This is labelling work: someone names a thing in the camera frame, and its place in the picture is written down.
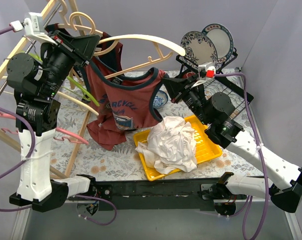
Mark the cream hanger front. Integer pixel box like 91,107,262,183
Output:
0,84,100,117

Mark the cream hanger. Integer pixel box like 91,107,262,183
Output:
68,11,186,81
58,0,103,36
0,84,100,117

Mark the green hanger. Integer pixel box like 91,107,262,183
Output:
28,53,99,107

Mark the white tank top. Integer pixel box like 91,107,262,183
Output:
136,116,197,174

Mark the red tank top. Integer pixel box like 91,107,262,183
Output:
86,59,168,151

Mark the pink hanger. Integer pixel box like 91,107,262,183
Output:
0,113,89,145

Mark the navy tank top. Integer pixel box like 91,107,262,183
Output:
45,23,123,85

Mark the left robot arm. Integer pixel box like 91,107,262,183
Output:
7,30,100,212

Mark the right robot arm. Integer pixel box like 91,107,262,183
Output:
161,75,302,213

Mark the red mug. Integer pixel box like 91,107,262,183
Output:
183,72,197,80

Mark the blue white small bowl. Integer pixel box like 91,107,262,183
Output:
153,90,168,109

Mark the floral blue plate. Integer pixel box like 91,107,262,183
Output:
180,31,218,67

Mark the yellow plastic tray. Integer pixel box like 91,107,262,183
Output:
133,115,222,181

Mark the green rimmed white plate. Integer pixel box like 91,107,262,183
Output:
202,23,234,63

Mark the wooden clothes rack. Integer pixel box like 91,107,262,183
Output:
0,0,81,179

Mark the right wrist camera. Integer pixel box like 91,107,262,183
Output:
192,62,216,88

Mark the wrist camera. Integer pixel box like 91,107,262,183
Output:
192,62,216,88
10,12,57,45

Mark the black wire dish rack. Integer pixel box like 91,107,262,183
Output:
175,46,254,121

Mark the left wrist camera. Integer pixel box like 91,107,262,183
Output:
10,12,57,45

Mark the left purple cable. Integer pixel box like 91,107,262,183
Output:
0,26,118,226

